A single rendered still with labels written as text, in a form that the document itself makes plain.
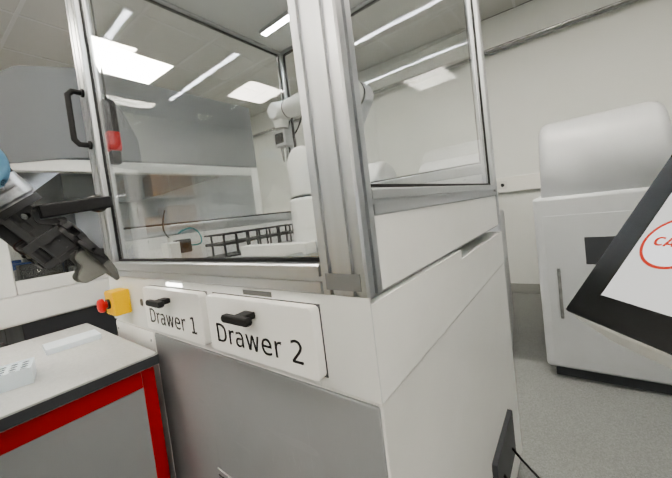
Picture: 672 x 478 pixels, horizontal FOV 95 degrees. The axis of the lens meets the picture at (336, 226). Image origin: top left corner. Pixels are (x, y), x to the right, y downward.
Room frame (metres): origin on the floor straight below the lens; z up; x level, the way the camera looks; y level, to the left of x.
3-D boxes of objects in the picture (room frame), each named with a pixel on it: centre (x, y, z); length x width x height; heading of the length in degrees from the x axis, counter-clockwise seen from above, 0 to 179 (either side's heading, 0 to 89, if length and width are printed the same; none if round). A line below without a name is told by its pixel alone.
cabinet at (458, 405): (1.08, 0.08, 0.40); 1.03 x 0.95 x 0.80; 52
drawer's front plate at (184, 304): (0.73, 0.41, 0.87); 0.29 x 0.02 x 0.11; 52
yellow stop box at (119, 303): (0.92, 0.68, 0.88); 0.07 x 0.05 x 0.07; 52
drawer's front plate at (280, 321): (0.53, 0.16, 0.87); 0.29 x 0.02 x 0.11; 52
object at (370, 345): (1.08, 0.08, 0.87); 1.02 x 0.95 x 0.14; 52
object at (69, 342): (0.93, 0.84, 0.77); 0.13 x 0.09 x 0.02; 139
